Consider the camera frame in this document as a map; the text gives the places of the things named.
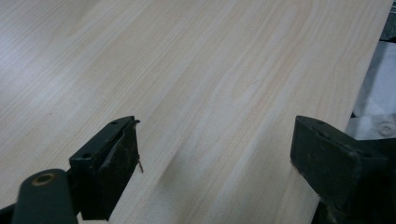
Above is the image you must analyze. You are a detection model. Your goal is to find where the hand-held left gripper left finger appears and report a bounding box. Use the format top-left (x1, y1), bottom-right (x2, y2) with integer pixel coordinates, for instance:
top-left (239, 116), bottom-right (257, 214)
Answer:
top-left (68, 115), bottom-right (145, 221)

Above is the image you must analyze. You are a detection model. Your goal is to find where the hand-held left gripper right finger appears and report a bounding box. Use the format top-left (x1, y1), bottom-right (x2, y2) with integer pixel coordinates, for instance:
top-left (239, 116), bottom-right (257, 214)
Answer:
top-left (290, 115), bottom-right (389, 216)

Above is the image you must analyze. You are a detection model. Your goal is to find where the white shirt with button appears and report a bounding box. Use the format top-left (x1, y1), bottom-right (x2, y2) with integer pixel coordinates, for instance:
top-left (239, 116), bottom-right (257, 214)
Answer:
top-left (345, 40), bottom-right (396, 142)

